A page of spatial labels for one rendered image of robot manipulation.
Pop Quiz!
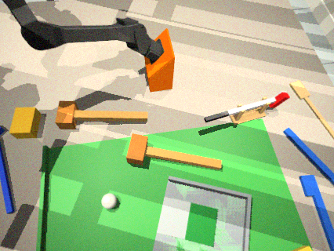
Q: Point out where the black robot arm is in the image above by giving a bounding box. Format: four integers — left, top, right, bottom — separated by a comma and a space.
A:
2, 0, 165, 64

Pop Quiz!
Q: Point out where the wooden spoon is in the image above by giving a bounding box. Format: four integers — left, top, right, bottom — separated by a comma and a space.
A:
289, 80, 334, 139

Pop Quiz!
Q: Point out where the red golf putter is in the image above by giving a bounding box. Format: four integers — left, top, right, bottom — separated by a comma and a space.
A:
204, 92, 290, 122

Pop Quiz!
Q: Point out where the green putting mat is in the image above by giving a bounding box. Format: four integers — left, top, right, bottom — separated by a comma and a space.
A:
44, 118, 313, 251

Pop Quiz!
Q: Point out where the white golf ball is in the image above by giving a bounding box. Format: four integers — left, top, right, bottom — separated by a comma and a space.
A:
101, 193, 117, 209

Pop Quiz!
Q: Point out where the orange mallet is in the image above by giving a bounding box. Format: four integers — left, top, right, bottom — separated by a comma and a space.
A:
126, 134, 221, 169
56, 101, 147, 129

